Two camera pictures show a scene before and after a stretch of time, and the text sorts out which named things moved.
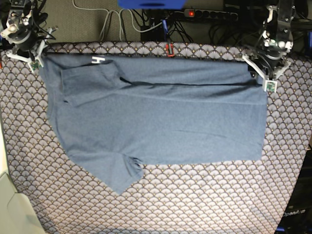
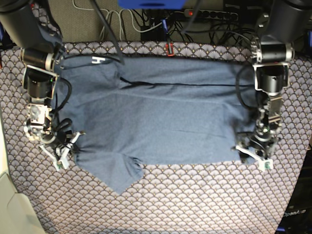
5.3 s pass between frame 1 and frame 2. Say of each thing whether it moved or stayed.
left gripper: moved
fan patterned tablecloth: stayed
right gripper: moved
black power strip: stayed
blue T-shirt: stayed
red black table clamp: stayed
